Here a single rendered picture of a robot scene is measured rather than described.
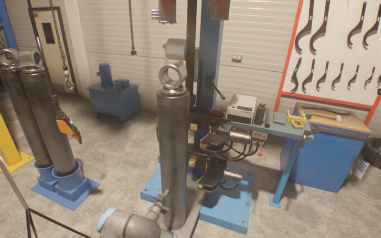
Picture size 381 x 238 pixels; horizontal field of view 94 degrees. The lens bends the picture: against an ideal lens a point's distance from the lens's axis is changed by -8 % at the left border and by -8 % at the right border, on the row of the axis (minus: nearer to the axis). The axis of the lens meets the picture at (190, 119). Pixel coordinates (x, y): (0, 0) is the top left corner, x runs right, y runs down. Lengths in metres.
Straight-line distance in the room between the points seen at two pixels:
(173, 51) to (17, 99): 1.68
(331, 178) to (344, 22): 2.12
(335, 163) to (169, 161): 2.10
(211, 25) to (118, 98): 2.47
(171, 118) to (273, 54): 2.53
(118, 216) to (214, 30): 1.58
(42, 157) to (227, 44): 3.06
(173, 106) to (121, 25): 3.34
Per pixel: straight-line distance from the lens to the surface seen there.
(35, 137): 2.54
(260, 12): 3.42
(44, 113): 2.14
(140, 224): 0.95
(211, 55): 1.90
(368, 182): 3.29
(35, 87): 2.06
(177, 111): 1.20
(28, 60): 2.04
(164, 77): 1.24
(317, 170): 2.90
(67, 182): 2.55
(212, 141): 1.60
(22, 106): 2.41
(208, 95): 2.00
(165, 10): 1.43
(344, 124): 2.70
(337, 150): 2.77
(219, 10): 1.52
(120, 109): 3.91
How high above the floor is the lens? 1.90
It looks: 28 degrees down
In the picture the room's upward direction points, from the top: 2 degrees clockwise
